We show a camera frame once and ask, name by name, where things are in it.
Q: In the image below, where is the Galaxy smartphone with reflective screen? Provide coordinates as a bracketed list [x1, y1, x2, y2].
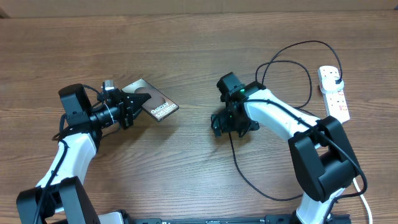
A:
[122, 79, 179, 122]

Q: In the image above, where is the black charger cable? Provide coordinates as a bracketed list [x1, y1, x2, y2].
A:
[228, 40, 344, 202]

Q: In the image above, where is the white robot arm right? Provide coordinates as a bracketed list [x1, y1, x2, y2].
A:
[211, 80, 368, 223]

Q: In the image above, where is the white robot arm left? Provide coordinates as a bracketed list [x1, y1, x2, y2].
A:
[16, 83, 150, 224]

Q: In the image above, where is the white charger plug adapter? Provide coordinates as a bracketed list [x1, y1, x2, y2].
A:
[320, 76, 345, 94]

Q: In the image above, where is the white power strip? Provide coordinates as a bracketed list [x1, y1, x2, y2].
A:
[318, 65, 350, 123]

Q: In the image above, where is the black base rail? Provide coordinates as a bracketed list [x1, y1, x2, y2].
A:
[124, 213, 352, 224]

